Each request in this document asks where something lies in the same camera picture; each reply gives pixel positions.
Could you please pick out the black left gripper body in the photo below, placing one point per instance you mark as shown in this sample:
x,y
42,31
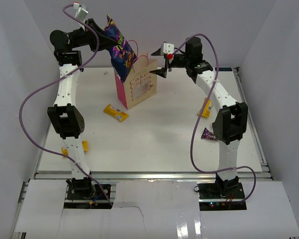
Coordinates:
x,y
82,38

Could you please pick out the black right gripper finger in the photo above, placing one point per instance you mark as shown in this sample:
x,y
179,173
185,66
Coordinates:
x,y
159,52
162,72

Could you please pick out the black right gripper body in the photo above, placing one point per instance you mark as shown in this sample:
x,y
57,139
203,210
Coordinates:
x,y
180,61

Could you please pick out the purple blue candy bag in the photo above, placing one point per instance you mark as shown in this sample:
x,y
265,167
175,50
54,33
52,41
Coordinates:
x,y
122,55

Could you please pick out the paper bag with pink handles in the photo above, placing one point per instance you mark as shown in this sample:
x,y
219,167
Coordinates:
x,y
140,84

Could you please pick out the yellow snack bar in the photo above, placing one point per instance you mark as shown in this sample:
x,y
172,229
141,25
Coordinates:
x,y
115,113
84,144
207,109

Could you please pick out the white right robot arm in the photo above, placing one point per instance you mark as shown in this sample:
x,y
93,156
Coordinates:
x,y
231,120

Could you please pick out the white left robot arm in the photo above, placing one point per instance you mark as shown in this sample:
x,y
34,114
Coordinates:
x,y
64,116

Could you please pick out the blue label right corner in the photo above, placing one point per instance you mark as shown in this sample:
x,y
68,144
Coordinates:
x,y
223,69

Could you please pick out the purple chocolate pack lower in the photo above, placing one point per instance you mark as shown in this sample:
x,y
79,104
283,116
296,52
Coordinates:
x,y
208,135

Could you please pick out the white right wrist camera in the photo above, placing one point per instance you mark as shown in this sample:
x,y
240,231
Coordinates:
x,y
167,50

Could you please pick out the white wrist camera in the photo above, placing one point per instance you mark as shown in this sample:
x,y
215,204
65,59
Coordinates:
x,y
81,11
167,50

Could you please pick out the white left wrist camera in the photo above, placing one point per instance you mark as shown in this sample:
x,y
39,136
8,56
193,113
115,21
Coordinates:
x,y
81,11

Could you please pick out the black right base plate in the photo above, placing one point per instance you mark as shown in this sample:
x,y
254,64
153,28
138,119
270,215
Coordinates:
x,y
212,200

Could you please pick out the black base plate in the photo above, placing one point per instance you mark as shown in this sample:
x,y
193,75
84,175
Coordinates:
x,y
212,200
86,199

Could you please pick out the aluminium front rail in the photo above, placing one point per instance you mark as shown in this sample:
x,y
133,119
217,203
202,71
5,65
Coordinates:
x,y
132,175

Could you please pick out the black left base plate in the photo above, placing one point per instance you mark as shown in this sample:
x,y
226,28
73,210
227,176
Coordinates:
x,y
86,199

